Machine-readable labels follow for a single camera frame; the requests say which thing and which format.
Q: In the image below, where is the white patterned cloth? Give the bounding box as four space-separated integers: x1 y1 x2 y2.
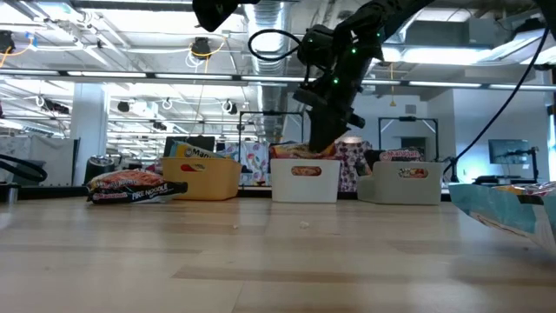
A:
223 141 271 186

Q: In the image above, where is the grey partition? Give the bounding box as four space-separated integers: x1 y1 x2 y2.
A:
0 135 82 186

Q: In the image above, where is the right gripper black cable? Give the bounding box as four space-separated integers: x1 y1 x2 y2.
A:
247 28 305 63

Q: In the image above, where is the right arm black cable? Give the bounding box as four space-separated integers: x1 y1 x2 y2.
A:
442 25 553 183

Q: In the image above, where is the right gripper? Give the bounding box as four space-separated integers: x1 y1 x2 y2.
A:
294 21 383 153

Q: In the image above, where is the dark wall monitor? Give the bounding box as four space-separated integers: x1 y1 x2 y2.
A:
487 138 531 165

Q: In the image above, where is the blue Maruchan ramen pack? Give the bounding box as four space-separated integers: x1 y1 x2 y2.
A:
173 141 227 160
448 181 556 256

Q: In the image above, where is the black aluminium rig frame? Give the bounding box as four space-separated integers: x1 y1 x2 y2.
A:
0 184 453 203

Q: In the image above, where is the white plastic bin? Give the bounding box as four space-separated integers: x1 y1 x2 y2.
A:
269 158 342 204

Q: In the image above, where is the orange plastic bin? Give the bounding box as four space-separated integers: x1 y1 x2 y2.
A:
161 156 242 202

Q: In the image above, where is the silver ceiling duct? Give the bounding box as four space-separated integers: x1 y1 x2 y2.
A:
242 0 291 144

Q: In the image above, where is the black tower fan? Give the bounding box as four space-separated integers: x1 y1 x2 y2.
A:
85 155 117 175

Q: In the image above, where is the black frame stand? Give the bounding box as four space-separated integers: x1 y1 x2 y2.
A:
377 116 440 163
237 110 305 163

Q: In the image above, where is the white pillar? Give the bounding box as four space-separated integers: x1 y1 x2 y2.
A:
69 82 109 169

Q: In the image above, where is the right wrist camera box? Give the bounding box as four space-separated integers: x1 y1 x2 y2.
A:
297 24 336 67

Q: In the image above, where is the dark patterned cloth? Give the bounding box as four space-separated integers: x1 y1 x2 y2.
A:
334 137 374 192

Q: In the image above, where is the grey plastic bin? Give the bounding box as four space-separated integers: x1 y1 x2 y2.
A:
356 160 444 206

